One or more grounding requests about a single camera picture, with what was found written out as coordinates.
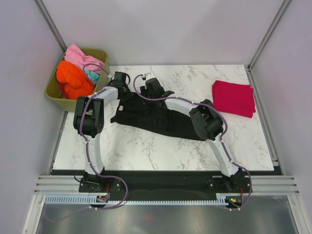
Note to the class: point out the left aluminium frame post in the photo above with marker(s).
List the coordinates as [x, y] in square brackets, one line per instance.
[50, 23]

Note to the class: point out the pink t shirt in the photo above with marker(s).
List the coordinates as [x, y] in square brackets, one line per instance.
[77, 56]

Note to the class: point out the aluminium cross rail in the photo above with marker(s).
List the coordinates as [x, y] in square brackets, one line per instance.
[261, 185]

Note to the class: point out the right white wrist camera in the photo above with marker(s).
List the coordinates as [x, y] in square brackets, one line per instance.
[146, 76]

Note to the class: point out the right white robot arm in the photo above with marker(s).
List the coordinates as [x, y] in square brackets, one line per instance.
[208, 124]

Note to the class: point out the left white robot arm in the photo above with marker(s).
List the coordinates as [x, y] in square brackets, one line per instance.
[89, 122]

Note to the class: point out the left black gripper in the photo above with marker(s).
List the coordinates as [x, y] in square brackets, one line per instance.
[129, 92]

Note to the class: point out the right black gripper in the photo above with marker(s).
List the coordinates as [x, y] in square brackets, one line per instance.
[143, 90]

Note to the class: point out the aluminium frame post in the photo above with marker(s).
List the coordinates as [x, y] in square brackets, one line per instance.
[50, 23]
[275, 22]

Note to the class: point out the olive green plastic bin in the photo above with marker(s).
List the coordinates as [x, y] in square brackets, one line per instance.
[53, 91]

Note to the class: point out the orange t shirt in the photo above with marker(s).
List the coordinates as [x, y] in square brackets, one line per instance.
[75, 82]

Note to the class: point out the white slotted cable duct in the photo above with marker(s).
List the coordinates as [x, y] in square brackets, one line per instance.
[96, 200]

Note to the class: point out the teal t shirt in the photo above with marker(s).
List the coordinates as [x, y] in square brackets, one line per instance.
[93, 76]

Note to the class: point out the folded red t shirt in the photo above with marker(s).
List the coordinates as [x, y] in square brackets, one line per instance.
[233, 98]

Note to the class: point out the black t shirt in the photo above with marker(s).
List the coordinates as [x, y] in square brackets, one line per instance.
[149, 116]

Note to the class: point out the right aluminium frame post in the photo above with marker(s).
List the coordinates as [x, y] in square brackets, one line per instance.
[275, 22]

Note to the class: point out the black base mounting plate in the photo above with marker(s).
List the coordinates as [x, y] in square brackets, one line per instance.
[163, 185]

